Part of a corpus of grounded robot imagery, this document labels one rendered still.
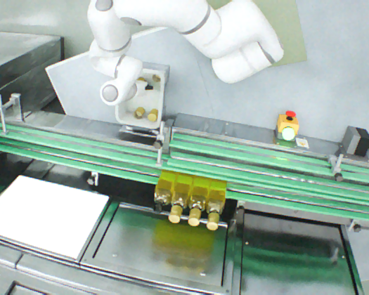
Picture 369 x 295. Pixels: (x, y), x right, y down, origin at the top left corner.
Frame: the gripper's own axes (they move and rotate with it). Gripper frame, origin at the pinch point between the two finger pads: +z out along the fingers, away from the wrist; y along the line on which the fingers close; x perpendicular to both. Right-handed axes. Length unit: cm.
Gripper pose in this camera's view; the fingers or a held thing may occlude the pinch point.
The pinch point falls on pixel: (138, 84)
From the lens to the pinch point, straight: 120.6
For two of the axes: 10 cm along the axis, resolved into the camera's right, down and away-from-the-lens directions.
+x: 1.1, -9.5, -2.8
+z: 1.4, -2.7, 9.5
